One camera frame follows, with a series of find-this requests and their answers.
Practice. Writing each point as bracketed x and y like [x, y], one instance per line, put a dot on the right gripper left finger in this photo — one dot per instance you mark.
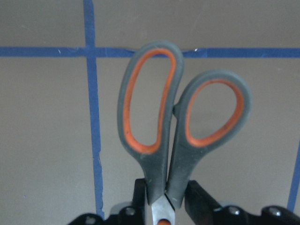
[132, 213]

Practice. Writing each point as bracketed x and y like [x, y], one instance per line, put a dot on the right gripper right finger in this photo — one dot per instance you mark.
[203, 209]

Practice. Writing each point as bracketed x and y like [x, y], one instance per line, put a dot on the orange grey scissors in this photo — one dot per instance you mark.
[168, 163]

